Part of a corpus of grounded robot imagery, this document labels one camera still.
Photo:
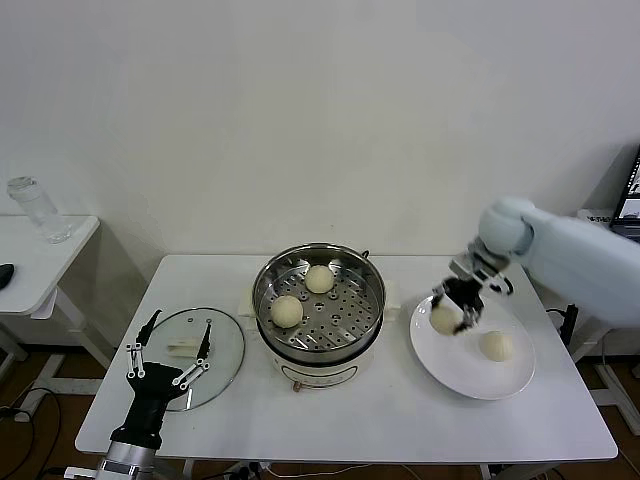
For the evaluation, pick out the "clear plastic water bottle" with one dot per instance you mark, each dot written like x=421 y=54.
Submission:
x=42 y=210

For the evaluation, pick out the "white side table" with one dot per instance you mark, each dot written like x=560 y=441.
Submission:
x=35 y=260

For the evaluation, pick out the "white steamed baozi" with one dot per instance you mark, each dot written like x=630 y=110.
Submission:
x=287 y=311
x=444 y=320
x=319 y=278
x=496 y=346

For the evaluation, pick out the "white round plate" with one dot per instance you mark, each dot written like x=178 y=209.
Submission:
x=470 y=370

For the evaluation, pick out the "black computer mouse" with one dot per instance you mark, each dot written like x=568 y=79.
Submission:
x=5 y=275

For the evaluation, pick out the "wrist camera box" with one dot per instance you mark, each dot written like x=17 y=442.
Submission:
x=465 y=267
x=82 y=471

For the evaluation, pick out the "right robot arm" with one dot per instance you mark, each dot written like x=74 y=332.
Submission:
x=575 y=260

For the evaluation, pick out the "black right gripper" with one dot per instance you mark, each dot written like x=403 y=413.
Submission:
x=462 y=295

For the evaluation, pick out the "white power strip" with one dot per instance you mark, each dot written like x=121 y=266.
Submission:
x=250 y=469

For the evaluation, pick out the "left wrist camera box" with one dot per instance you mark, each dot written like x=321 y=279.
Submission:
x=82 y=471

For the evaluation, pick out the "white electric cooker base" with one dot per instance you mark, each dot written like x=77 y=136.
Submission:
x=320 y=372

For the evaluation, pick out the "open laptop computer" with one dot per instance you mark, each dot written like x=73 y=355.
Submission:
x=630 y=200

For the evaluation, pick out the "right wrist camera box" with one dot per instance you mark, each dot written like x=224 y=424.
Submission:
x=465 y=267

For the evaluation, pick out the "round glass lid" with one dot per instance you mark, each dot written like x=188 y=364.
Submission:
x=225 y=350

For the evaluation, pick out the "stainless steel steamer basket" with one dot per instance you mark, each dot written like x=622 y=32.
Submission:
x=350 y=320

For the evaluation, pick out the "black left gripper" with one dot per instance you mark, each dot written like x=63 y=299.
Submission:
x=150 y=400

